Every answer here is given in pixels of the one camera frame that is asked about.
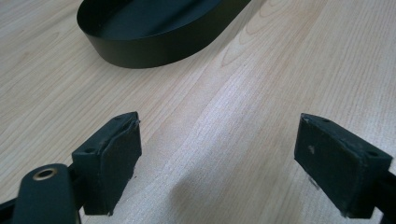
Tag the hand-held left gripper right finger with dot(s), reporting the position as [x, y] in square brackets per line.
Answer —
[336, 169]

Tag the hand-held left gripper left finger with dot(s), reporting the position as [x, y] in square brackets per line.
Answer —
[107, 169]

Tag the black oval tray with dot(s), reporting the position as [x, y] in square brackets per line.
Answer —
[155, 31]

